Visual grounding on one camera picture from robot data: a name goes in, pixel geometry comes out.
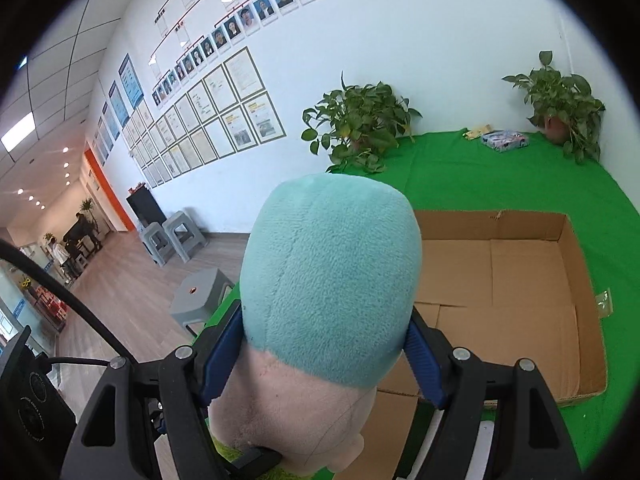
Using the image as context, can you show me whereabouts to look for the yellow small packet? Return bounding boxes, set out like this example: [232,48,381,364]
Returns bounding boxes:
[463,125,494,140]

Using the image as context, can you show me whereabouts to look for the black cabinet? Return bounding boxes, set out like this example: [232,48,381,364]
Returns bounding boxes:
[127,185,167,231]

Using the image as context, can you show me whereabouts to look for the framed certificates on wall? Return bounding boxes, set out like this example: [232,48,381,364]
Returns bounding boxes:
[87,47,286,188]

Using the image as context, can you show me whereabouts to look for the black cable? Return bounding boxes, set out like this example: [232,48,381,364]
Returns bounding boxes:
[0,238,134,371]

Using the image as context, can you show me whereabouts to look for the right potted green plant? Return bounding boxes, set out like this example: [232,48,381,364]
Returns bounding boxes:
[502,50,606,164]

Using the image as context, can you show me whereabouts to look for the potted green plant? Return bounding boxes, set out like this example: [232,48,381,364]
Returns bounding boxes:
[300,81,423,174]
[502,50,606,164]

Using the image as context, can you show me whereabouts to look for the colourful small packet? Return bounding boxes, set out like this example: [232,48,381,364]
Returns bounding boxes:
[480,130,529,152]

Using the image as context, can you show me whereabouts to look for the staff photo row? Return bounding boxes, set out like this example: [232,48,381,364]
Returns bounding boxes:
[149,0,316,107]

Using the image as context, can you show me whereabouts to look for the teal pink plush pillow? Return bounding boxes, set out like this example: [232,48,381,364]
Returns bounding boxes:
[208,174,422,477]

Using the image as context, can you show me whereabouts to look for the left potted green plant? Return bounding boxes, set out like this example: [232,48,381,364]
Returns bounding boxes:
[300,81,423,174]

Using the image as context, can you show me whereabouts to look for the large cardboard tray box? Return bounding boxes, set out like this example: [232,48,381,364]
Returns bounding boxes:
[366,209,609,409]

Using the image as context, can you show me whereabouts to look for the near grey plastic stool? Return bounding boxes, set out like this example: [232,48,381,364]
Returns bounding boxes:
[169,268,234,337]

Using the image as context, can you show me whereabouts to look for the grey plastic stool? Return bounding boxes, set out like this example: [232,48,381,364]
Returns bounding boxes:
[169,268,234,337]
[162,210,207,262]
[139,222,175,266]

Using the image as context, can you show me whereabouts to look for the green table cloth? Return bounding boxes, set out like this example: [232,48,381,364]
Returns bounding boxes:
[340,132,639,479]

